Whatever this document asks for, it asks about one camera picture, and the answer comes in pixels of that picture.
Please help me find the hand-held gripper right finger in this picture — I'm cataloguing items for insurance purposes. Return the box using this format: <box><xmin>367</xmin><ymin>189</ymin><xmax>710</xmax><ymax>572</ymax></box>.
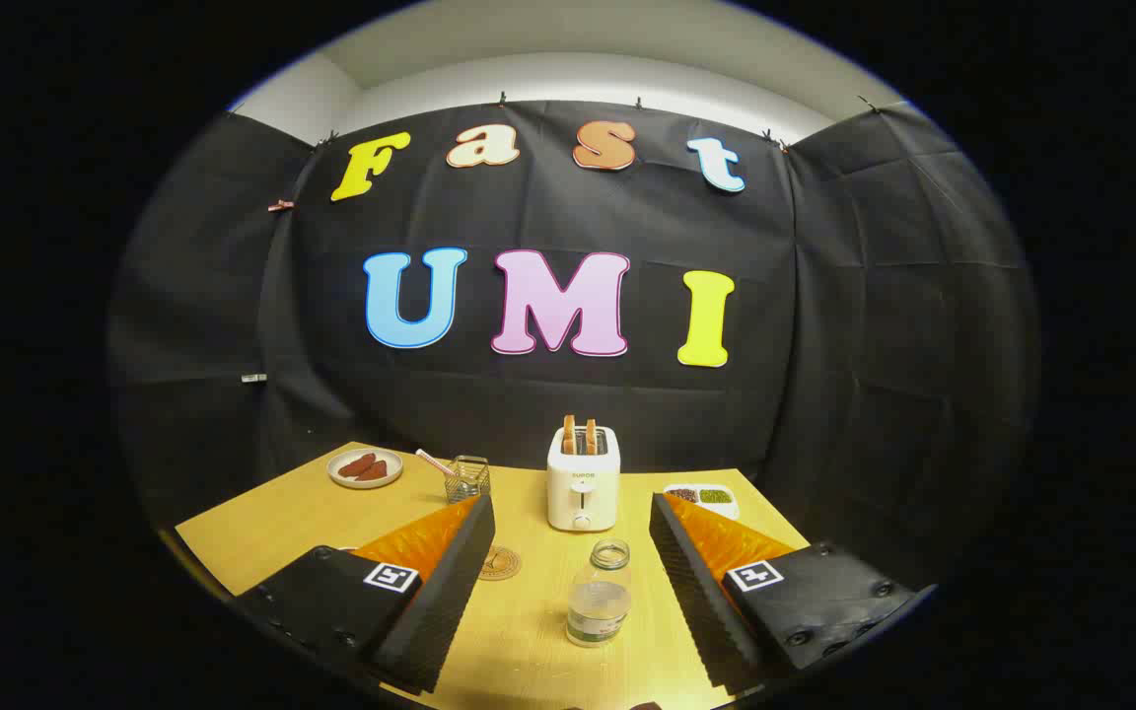
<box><xmin>649</xmin><ymin>491</ymin><xmax>924</xmax><ymax>696</ymax></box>

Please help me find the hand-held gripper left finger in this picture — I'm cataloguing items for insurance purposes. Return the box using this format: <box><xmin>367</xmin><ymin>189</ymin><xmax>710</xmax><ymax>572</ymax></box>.
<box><xmin>233</xmin><ymin>493</ymin><xmax>496</xmax><ymax>696</ymax></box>

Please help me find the round wooden coaster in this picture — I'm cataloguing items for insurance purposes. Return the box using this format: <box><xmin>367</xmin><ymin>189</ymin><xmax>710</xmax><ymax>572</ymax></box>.
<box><xmin>477</xmin><ymin>545</ymin><xmax>523</xmax><ymax>582</ymax></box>

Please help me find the clear plastic juice bottle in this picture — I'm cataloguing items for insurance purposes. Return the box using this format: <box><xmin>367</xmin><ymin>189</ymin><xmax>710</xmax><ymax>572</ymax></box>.
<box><xmin>566</xmin><ymin>538</ymin><xmax>633</xmax><ymax>649</ymax></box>

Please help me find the white divided bean dish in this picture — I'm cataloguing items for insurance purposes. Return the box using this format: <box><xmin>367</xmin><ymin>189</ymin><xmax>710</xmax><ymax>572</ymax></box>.
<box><xmin>663</xmin><ymin>482</ymin><xmax>741</xmax><ymax>522</ymax></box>

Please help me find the wooden table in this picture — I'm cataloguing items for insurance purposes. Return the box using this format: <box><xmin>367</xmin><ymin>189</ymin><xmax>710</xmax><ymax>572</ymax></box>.
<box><xmin>176</xmin><ymin>441</ymin><xmax>811</xmax><ymax>710</ymax></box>

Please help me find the white round plate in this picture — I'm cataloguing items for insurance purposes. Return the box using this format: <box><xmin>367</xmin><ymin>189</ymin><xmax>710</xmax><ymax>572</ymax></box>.
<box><xmin>326</xmin><ymin>448</ymin><xmax>404</xmax><ymax>490</ymax></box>

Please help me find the white toaster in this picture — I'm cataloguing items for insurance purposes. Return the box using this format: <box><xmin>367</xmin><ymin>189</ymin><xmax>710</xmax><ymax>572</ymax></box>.
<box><xmin>545</xmin><ymin>426</ymin><xmax>622</xmax><ymax>533</ymax></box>

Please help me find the black backdrop cloth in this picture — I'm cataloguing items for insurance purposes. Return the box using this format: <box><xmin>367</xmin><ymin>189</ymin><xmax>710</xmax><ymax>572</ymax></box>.
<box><xmin>105</xmin><ymin>99</ymin><xmax>1040</xmax><ymax>593</ymax></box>

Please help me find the wire straw holder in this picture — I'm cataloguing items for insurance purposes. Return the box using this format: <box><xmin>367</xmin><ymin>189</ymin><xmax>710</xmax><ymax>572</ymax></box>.
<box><xmin>444</xmin><ymin>455</ymin><xmax>492</xmax><ymax>505</ymax></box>

